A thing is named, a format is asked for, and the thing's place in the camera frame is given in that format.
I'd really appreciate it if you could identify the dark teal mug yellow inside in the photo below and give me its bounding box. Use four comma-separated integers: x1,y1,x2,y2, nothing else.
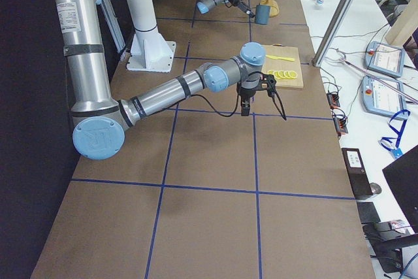
254,4,270,25

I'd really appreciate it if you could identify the lemon slice two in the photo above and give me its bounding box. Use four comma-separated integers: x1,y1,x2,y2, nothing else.
274,71,282,79

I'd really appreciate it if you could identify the lemon slice three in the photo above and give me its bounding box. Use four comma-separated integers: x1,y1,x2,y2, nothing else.
278,71,287,79

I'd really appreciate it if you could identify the lemon slice four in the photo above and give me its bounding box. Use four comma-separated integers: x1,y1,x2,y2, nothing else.
283,71,293,79

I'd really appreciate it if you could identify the bamboo cutting board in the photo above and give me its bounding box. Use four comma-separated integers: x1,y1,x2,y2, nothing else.
262,45,304,89

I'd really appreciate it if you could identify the yellow plastic knife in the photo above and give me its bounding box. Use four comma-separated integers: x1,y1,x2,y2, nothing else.
266,55,296,62

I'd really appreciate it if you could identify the near teach pendant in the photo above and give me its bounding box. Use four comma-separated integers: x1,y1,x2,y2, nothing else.
361,76,406,117

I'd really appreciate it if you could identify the teach pendant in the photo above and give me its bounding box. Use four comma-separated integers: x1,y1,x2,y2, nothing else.
361,76,406,117
364,41,406,78

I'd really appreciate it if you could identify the far teach pendant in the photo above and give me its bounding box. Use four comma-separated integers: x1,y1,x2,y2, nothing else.
364,41,406,78

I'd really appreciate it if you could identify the black box with label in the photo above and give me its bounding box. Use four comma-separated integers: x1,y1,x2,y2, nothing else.
342,148,373,200

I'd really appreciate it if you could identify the black monitor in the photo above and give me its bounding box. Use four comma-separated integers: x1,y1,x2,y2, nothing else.
383,146,418,233

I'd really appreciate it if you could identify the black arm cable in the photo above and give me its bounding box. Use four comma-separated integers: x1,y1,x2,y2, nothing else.
189,82,288,122

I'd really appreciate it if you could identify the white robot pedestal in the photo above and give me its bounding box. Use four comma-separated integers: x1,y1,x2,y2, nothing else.
127,0,176,73

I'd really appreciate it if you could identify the aluminium frame post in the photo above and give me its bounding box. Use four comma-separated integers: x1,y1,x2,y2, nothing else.
312,0,353,67

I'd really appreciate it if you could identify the blue lanyard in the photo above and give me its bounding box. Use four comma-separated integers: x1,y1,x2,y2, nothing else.
379,111,411,159

